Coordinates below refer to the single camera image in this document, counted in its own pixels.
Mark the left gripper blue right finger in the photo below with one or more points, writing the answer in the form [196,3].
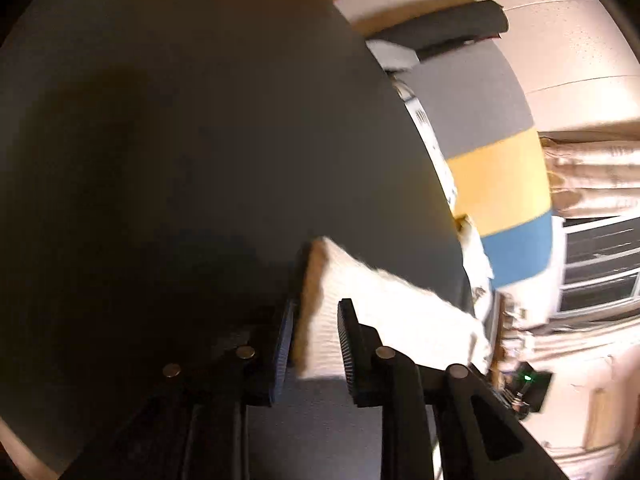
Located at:
[370,368]

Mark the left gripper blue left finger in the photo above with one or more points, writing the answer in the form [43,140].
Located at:
[281,347]

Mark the cream knit sweater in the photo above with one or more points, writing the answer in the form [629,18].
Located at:
[414,321]

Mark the wooden desk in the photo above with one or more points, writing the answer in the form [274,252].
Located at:
[497,329]

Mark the middle floral curtain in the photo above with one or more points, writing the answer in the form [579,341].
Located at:
[607,338]

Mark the floral curtain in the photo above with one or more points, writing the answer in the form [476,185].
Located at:
[593,179]
[607,338]

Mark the white deer print pillow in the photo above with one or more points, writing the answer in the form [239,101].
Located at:
[476,265]

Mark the geometric pattern pillow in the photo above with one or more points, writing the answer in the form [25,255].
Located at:
[427,134]

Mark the left floral curtain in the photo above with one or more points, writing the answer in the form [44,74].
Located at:
[593,179]

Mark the grey yellow blue sofa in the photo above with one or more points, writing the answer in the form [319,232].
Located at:
[482,122]

